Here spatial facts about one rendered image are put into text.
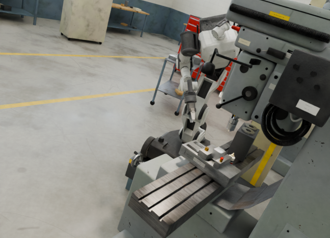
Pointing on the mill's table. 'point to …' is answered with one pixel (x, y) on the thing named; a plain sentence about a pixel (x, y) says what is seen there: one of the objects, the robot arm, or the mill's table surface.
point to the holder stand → (243, 141)
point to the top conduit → (281, 23)
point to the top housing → (259, 26)
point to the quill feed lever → (251, 91)
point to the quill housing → (235, 75)
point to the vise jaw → (206, 152)
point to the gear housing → (264, 44)
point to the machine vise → (210, 164)
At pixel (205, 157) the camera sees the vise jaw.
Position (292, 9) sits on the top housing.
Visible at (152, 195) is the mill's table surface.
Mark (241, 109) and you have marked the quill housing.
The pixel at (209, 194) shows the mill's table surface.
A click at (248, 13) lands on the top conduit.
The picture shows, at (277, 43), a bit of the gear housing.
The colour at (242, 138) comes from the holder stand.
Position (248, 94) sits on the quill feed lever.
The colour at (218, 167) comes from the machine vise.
